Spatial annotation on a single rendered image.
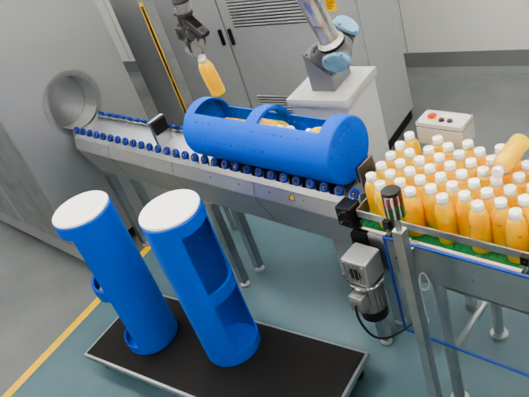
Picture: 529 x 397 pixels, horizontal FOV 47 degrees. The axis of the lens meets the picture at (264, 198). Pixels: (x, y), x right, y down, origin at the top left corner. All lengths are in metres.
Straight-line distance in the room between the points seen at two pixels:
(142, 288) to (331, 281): 1.08
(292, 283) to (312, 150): 1.34
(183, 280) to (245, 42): 2.27
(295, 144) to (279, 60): 2.00
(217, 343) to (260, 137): 1.01
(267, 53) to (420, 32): 1.48
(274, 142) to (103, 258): 0.99
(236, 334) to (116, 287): 0.66
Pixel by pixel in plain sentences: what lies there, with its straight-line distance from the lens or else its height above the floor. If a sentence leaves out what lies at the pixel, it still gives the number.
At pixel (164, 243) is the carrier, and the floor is 0.96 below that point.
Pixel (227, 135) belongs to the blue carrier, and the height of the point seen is 1.16.
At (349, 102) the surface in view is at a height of 1.13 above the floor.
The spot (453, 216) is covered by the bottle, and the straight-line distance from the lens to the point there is 2.17.
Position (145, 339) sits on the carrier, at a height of 0.27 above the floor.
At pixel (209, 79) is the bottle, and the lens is 2.73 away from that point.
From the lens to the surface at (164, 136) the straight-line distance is 3.42.
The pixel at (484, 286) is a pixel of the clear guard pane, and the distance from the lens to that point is 2.16.
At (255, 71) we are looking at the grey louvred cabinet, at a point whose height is 0.67.
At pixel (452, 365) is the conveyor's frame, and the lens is 2.70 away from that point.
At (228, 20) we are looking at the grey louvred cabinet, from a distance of 4.52.
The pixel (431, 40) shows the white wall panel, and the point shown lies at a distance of 5.36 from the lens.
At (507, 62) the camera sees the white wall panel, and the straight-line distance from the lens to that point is 5.24.
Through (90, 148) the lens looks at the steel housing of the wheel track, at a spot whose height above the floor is 0.87.
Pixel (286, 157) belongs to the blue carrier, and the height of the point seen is 1.12.
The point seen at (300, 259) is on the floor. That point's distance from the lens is 3.73.
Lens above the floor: 2.39
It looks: 33 degrees down
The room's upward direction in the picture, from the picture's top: 20 degrees counter-clockwise
